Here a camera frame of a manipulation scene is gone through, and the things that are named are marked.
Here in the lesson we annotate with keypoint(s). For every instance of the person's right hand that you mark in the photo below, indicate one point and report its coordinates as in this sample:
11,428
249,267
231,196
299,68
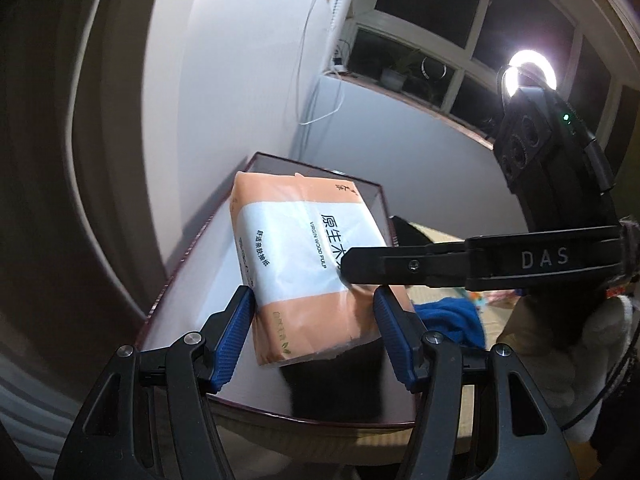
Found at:
600,360

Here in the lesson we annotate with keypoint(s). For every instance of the potted plant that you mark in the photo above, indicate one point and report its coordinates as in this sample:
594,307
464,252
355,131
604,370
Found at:
392,80

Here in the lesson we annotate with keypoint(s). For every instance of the white power strip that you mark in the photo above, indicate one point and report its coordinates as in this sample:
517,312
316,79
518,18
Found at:
339,62

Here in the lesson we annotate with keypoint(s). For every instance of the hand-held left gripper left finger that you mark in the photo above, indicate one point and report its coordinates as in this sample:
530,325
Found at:
232,335

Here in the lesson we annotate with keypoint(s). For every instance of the dark red cardboard box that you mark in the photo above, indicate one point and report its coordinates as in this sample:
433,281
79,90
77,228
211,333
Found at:
200,280

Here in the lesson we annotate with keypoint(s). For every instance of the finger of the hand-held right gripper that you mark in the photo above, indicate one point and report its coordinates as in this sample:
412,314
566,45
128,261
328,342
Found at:
395,265

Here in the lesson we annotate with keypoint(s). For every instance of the white framed window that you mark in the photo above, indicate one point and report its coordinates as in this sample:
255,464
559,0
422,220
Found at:
425,25

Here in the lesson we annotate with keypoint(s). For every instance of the orange and white tissue pack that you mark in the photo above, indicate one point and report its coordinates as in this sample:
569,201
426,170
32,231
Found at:
280,240

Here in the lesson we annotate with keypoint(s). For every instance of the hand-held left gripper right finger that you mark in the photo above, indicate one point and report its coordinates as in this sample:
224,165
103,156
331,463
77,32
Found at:
395,340

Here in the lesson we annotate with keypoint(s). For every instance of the blue cloth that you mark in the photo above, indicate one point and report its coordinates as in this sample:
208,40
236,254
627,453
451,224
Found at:
450,317

